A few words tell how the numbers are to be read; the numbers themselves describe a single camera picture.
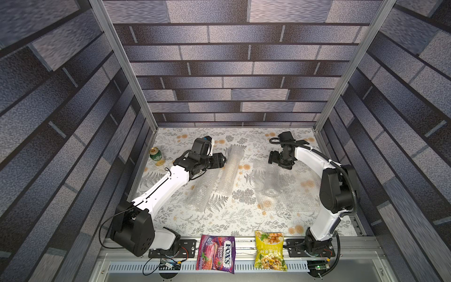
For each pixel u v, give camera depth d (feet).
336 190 1.60
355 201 1.40
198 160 2.04
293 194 2.96
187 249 2.42
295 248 2.39
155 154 3.09
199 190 2.71
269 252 2.28
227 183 2.87
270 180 3.11
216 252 2.33
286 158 2.62
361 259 2.47
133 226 1.33
